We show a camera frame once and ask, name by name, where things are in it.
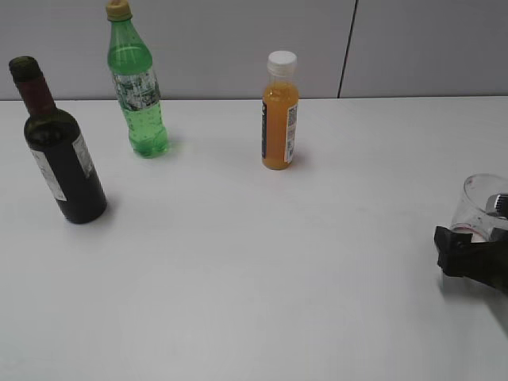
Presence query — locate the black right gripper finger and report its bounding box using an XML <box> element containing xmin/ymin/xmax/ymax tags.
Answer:
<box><xmin>485</xmin><ymin>193</ymin><xmax>508</xmax><ymax>218</ymax></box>
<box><xmin>434</xmin><ymin>226</ymin><xmax>507</xmax><ymax>294</ymax></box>

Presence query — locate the dark red wine bottle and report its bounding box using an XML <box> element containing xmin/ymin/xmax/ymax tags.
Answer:
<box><xmin>9</xmin><ymin>56</ymin><xmax>107</xmax><ymax>224</ymax></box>

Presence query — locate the transparent plastic cup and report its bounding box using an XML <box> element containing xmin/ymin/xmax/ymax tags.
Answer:
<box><xmin>450</xmin><ymin>173</ymin><xmax>507</xmax><ymax>242</ymax></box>

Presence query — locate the orange juice bottle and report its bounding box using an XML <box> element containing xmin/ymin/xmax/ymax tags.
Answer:
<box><xmin>261</xmin><ymin>51</ymin><xmax>299</xmax><ymax>170</ymax></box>

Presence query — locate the green soda bottle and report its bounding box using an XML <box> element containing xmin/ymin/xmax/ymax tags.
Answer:
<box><xmin>106</xmin><ymin>1</ymin><xmax>169</xmax><ymax>158</ymax></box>

